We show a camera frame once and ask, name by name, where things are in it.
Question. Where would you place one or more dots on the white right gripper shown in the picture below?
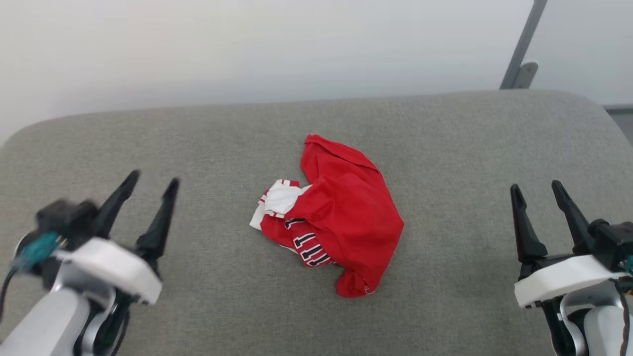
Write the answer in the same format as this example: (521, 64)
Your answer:
(564, 279)

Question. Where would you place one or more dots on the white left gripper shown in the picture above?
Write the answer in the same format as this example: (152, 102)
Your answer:
(116, 269)

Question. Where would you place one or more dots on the red basketball jersey white sleeves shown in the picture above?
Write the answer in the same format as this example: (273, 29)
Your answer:
(353, 212)

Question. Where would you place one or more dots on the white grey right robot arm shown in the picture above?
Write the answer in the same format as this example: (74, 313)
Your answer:
(601, 326)

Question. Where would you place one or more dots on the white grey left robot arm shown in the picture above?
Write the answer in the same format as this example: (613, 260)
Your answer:
(44, 321)

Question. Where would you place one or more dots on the grey fabric sofa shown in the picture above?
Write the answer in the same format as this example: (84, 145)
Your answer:
(207, 296)

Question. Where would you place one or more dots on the grey metal pole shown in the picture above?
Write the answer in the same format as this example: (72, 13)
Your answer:
(524, 39)

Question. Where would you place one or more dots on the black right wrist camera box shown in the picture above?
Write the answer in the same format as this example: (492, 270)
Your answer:
(613, 242)

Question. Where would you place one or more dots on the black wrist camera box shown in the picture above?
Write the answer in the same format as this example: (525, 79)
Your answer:
(69, 220)
(613, 242)

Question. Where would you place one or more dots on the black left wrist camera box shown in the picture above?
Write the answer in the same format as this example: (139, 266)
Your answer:
(69, 220)

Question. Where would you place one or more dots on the grey pole bracket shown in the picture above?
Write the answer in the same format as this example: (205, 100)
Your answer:
(527, 74)

